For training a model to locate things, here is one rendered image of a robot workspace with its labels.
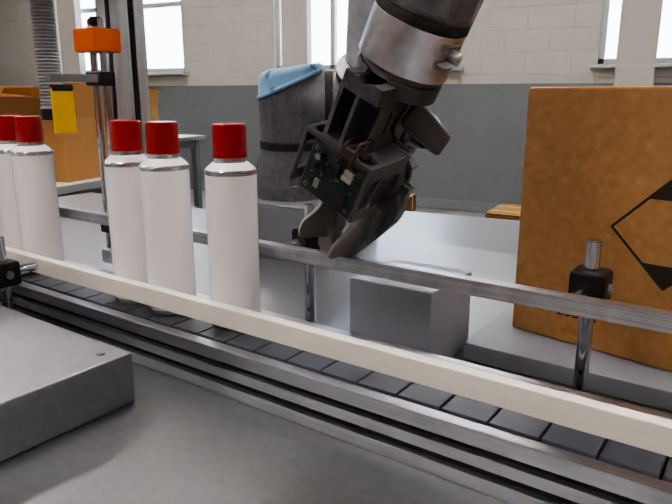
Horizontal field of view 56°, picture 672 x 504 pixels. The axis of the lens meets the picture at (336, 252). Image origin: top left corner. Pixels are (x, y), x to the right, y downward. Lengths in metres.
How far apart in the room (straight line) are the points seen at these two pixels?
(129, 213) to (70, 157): 1.95
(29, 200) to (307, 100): 0.48
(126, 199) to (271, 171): 0.45
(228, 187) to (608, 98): 0.38
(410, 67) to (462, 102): 5.76
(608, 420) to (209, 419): 0.33
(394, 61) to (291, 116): 0.64
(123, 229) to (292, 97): 0.48
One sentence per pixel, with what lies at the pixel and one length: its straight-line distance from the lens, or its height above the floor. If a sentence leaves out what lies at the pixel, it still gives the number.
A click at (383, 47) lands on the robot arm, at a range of 0.49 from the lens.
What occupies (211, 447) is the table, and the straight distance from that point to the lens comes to 0.56.
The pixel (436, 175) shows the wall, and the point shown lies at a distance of 6.35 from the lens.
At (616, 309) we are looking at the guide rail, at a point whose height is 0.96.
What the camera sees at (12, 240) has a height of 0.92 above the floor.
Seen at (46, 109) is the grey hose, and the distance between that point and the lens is 1.05.
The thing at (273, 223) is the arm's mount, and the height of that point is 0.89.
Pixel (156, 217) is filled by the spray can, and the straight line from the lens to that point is 0.69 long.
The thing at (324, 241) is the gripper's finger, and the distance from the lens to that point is 0.63.
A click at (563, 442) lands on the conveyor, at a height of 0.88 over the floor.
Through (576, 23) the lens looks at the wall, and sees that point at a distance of 6.09.
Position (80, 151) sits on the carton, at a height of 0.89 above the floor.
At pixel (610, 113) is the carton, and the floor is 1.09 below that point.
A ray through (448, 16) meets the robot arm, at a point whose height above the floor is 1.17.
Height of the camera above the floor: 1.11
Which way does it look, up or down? 14 degrees down
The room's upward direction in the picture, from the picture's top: straight up
